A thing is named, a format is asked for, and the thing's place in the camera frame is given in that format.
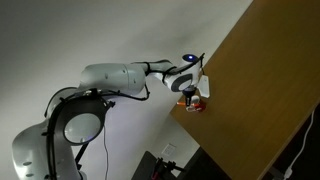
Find white wall outlet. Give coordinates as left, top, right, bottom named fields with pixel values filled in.
left=161, top=143, right=177, bottom=157

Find black and red clamp tool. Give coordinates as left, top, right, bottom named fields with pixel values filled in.
left=152, top=157, right=185, bottom=180

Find white power cable with plug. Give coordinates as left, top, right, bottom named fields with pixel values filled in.
left=283, top=108, right=316, bottom=178

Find red mug white inside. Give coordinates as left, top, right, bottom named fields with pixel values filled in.
left=185, top=95, right=207, bottom=113

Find black cabinet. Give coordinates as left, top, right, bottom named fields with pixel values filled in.
left=182, top=147, right=232, bottom=180

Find thin black hanging cable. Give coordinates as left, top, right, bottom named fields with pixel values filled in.
left=102, top=124, right=110, bottom=180

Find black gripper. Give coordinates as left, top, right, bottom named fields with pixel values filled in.
left=182, top=86, right=198, bottom=109

